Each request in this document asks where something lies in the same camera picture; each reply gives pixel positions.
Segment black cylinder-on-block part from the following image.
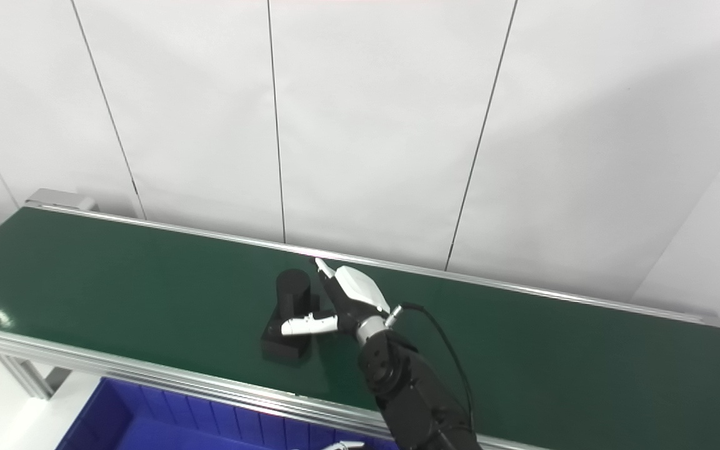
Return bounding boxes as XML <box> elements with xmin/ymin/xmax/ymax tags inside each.
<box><xmin>261</xmin><ymin>269</ymin><xmax>337</xmax><ymax>364</ymax></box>

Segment white and black right hand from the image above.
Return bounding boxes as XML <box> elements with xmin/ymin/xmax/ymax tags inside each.
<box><xmin>281</xmin><ymin>257</ymin><xmax>392</xmax><ymax>344</ymax></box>

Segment blue bin with white part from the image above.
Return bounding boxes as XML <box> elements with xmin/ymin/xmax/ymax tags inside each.
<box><xmin>56</xmin><ymin>376</ymin><xmax>399</xmax><ymax>450</ymax></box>

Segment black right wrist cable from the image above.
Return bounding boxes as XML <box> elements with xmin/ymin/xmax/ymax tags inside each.
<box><xmin>385</xmin><ymin>302</ymin><xmax>477</xmax><ymax>433</ymax></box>

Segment aluminium conveyor leg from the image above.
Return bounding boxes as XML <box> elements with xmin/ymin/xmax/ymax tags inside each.
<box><xmin>0</xmin><ymin>353</ymin><xmax>74</xmax><ymax>401</ymax></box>

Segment green conveyor belt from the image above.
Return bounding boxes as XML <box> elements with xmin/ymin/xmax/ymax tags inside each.
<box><xmin>0</xmin><ymin>188</ymin><xmax>720</xmax><ymax>450</ymax></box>
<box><xmin>0</xmin><ymin>207</ymin><xmax>720</xmax><ymax>450</ymax></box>

